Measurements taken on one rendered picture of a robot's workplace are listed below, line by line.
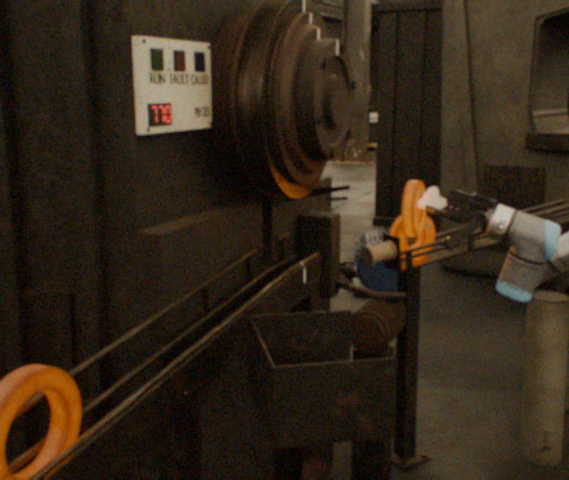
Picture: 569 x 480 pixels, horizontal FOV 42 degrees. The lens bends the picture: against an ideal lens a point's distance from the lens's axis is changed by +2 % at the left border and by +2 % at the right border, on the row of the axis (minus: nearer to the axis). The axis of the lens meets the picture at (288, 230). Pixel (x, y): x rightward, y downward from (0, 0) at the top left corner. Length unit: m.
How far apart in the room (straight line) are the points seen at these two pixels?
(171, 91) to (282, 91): 0.25
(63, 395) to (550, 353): 1.59
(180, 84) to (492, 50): 3.06
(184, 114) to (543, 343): 1.33
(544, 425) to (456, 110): 2.45
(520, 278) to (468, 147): 2.54
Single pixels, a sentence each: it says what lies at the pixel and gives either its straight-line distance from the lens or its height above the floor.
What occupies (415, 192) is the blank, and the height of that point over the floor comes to 0.88.
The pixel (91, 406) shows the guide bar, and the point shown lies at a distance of 1.28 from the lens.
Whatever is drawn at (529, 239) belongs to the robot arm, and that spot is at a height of 0.77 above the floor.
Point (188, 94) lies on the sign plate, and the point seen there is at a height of 1.13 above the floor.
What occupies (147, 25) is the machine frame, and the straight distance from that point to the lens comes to 1.49.
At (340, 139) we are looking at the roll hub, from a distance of 1.80.
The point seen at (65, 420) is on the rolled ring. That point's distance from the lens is 1.18.
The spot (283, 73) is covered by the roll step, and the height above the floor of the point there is 1.18.
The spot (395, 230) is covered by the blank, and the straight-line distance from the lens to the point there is 2.16.
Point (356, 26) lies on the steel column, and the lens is 10.72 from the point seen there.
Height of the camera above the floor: 1.16
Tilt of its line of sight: 11 degrees down
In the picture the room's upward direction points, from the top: straight up
